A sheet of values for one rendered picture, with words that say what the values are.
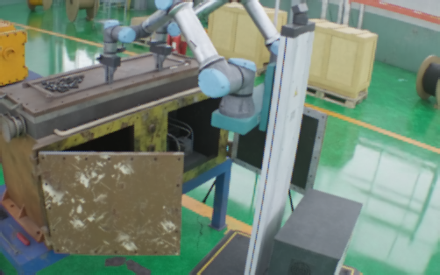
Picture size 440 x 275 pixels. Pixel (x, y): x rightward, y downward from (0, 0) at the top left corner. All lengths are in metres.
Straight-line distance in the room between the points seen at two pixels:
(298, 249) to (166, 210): 0.63
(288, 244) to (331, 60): 4.94
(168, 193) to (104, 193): 0.29
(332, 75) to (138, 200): 5.16
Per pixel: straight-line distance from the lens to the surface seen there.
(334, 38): 6.60
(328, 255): 1.97
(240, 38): 7.52
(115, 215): 1.95
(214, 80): 1.61
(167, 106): 2.35
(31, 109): 1.93
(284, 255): 2.05
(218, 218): 3.36
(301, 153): 2.63
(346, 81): 6.63
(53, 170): 1.86
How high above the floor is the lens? 2.05
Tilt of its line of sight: 23 degrees down
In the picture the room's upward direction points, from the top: 6 degrees clockwise
